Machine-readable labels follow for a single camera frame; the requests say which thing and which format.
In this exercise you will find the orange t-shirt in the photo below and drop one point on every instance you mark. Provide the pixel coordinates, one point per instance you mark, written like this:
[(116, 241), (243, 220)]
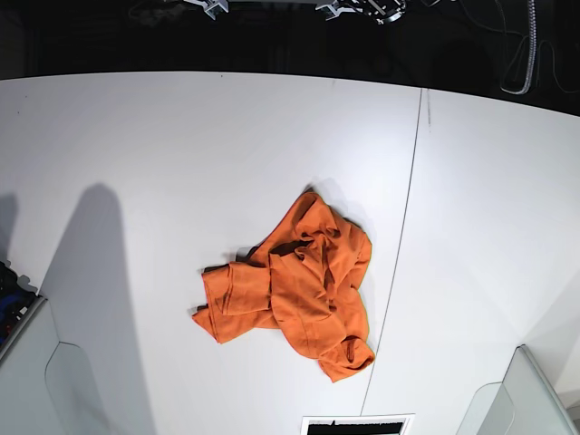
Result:
[(304, 279)]

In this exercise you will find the white framed black slot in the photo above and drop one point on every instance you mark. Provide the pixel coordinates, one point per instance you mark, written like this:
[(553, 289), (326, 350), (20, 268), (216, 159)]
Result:
[(396, 424)]

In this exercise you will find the bin with dark items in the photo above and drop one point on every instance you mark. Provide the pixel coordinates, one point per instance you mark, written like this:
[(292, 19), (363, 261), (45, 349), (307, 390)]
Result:
[(15, 302)]

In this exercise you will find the grey panel right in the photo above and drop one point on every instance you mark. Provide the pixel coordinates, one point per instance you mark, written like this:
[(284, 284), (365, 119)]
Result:
[(523, 403)]

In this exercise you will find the grey panel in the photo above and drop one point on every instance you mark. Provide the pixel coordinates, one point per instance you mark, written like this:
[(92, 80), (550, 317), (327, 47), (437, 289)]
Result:
[(47, 385), (523, 403)]

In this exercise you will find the grey panel left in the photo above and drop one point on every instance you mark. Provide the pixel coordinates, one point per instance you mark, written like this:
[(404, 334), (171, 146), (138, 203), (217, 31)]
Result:
[(47, 385)]

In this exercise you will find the metal bracket top left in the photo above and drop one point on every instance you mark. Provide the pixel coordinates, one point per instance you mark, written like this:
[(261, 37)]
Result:
[(212, 8)]

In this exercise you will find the metal bracket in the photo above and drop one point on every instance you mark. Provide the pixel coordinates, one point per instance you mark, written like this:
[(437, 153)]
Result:
[(212, 8), (380, 11)]

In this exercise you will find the metal bracket top right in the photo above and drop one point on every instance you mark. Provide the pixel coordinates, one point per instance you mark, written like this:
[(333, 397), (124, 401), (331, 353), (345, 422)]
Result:
[(380, 11)]

